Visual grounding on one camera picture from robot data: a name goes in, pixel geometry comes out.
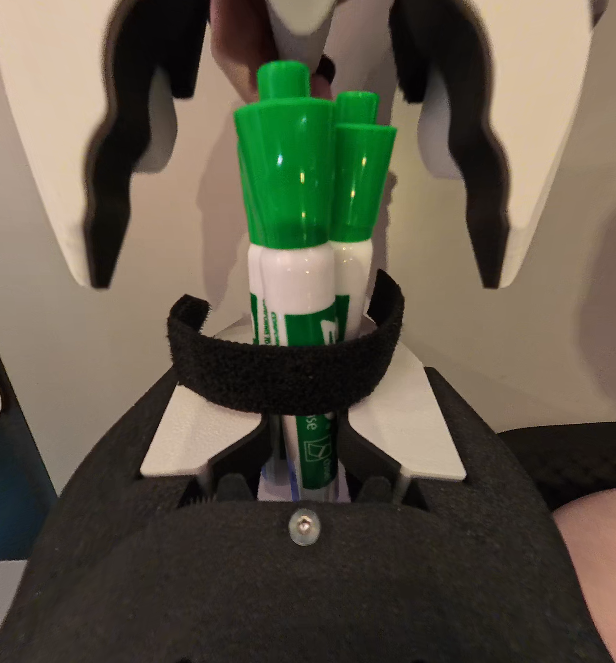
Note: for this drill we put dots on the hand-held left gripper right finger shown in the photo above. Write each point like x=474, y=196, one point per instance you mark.
x=416, y=435

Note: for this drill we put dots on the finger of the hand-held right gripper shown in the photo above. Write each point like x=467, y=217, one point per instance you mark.
x=546, y=103
x=54, y=103

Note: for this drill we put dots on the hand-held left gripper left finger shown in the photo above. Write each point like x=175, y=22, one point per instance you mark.
x=183, y=440

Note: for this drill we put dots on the person's left forearm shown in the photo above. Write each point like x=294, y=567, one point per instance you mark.
x=608, y=570

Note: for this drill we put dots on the person's right hand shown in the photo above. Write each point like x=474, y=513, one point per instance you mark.
x=235, y=41

